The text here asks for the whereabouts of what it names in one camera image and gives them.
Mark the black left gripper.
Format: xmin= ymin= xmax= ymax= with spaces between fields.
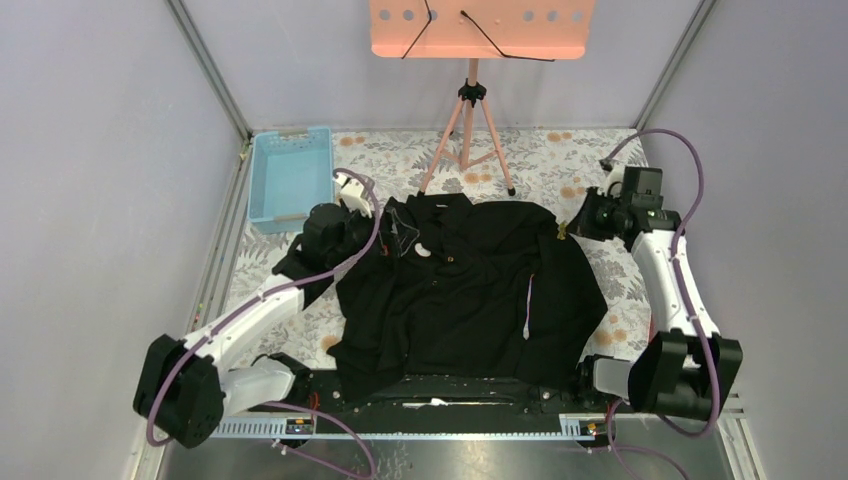
xmin=328 ymin=202 xmax=418 ymax=268

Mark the black shirt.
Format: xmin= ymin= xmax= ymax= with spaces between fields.
xmin=329 ymin=194 xmax=608 ymax=396

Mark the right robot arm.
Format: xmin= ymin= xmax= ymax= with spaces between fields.
xmin=565 ymin=165 xmax=743 ymax=424

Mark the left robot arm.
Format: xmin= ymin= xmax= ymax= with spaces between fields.
xmin=132 ymin=203 xmax=419 ymax=448

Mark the floral table mat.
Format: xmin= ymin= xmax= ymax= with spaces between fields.
xmin=223 ymin=129 xmax=651 ymax=369

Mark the light blue plastic basket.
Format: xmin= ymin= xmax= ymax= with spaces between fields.
xmin=247 ymin=126 xmax=335 ymax=235

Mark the pink music stand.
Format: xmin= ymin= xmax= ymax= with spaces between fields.
xmin=368 ymin=0 xmax=596 ymax=196

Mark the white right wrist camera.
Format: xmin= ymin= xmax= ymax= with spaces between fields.
xmin=598 ymin=159 xmax=626 ymax=198

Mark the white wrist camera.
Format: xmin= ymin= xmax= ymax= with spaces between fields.
xmin=598 ymin=159 xmax=626 ymax=198
xmin=334 ymin=173 xmax=374 ymax=218

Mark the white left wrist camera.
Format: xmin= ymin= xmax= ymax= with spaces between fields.
xmin=334 ymin=173 xmax=374 ymax=218

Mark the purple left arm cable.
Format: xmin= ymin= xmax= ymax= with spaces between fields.
xmin=144 ymin=168 xmax=384 ymax=448

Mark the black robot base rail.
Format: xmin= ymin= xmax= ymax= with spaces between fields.
xmin=246 ymin=370 xmax=614 ymax=441

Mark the aluminium frame rail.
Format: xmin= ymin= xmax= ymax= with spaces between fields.
xmin=165 ymin=0 xmax=253 ymax=141

